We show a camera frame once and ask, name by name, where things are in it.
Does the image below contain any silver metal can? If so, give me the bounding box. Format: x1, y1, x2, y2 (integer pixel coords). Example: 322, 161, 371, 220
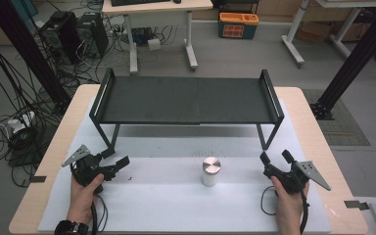
200, 156, 222, 188

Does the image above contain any person's left hand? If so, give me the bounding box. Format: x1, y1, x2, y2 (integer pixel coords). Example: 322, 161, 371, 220
66, 172, 106, 225

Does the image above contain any black computer tower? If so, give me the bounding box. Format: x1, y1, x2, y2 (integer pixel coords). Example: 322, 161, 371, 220
75, 12, 110, 60
38, 11, 80, 66

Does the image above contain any person's right hand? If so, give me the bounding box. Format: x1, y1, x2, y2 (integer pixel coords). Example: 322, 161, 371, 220
270, 175, 310, 235

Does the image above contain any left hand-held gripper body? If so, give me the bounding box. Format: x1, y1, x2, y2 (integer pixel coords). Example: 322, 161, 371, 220
61, 144, 118, 195

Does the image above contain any white-legged desk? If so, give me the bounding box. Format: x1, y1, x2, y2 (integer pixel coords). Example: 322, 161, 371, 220
280, 0, 376, 70

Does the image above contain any black metal shelf rack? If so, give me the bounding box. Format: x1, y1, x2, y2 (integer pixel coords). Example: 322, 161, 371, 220
88, 68, 286, 160

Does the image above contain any bundle of black cables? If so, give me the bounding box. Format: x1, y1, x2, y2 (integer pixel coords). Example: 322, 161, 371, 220
0, 14, 79, 189

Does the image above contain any orange and teal toolbox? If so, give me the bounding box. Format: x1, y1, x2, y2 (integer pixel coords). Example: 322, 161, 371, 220
217, 12, 260, 41

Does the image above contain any black keyboard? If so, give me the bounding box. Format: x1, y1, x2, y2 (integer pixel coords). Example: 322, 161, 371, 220
110, 0, 171, 8

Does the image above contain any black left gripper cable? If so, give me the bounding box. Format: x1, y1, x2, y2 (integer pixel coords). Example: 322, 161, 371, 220
90, 192, 109, 235

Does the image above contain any grey floor mat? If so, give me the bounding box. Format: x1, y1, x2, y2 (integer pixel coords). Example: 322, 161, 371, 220
301, 88, 372, 147

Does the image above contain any white power strip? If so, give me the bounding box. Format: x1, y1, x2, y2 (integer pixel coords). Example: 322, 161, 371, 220
5, 111, 36, 135

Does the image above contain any white foam mat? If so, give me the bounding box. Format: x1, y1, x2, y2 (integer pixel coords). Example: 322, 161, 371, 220
36, 97, 333, 235

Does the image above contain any black wristwatch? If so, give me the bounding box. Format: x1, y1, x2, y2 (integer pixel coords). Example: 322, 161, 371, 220
54, 219, 90, 235

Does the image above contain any desk with light wood top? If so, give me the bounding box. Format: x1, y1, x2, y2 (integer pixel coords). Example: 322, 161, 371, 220
101, 0, 214, 75

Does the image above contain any black aluminium frame post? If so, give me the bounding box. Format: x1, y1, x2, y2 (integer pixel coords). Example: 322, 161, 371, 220
308, 0, 376, 121
0, 0, 73, 111

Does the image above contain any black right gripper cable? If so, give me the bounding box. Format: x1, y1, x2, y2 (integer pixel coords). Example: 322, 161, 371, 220
259, 185, 310, 235

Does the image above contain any white power adapter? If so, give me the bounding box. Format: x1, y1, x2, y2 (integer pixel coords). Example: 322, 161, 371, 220
147, 37, 163, 52

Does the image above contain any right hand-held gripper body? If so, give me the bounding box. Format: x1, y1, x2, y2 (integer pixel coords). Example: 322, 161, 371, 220
262, 160, 333, 196

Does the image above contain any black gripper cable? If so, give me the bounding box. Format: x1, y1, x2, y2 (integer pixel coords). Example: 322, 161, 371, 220
259, 185, 310, 235
90, 192, 109, 235

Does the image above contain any cardboard box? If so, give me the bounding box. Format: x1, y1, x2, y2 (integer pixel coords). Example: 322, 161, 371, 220
295, 19, 372, 44

